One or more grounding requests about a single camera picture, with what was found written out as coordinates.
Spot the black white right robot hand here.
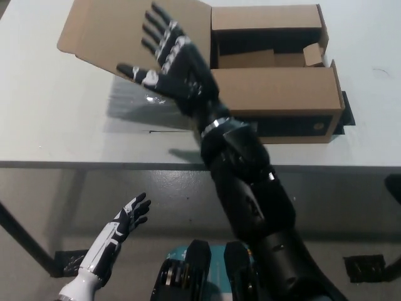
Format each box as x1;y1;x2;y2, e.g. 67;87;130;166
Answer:
115;1;233;132

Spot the black floor tape patch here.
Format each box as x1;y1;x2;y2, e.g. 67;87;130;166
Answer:
53;248;91;279
342;253;387;282

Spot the black table leg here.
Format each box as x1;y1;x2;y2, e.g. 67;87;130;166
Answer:
0;196;65;279

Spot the clear plastic bag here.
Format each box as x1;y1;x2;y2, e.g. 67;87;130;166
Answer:
105;77;203;135

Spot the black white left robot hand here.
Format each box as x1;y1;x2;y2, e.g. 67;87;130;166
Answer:
79;192;152;280

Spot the brown cardboard storage box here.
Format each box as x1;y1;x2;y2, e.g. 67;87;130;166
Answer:
57;0;346;145

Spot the black teal robot torso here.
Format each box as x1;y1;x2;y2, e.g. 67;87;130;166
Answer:
151;239;263;301

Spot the small cardboard inner box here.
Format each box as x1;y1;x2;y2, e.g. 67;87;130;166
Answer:
302;43;326;68

